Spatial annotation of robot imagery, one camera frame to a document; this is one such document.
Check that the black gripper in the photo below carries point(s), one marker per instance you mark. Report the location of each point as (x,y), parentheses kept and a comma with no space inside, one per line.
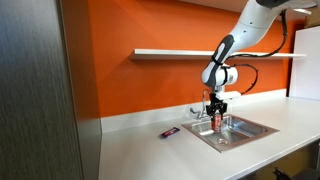
(216,104)

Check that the red soda can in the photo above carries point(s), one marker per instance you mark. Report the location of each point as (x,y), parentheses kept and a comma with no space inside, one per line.
(217,124)

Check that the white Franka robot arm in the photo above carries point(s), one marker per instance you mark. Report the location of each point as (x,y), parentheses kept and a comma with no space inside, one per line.
(240,36)

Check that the stainless steel sink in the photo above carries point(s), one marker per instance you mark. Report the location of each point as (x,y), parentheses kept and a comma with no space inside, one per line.
(243,131)

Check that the white counter backsplash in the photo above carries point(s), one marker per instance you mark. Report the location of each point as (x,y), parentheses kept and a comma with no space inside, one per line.
(150,116)

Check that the chrome faucet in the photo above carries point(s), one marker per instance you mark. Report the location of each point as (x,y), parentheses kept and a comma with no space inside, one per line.
(200,113)

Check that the purple candy bar wrapper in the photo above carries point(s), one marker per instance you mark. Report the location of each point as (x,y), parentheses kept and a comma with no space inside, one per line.
(170,132)

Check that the white board panel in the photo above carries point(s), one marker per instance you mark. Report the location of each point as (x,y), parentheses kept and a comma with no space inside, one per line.
(306,63)

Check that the dark wood cabinet panel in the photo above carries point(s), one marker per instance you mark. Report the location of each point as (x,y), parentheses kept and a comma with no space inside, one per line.
(40,90)

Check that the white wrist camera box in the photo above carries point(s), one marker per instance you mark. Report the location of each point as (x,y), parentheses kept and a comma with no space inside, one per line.
(231,95)

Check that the white wall shelf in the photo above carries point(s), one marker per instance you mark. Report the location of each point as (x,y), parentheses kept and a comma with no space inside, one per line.
(166,54)

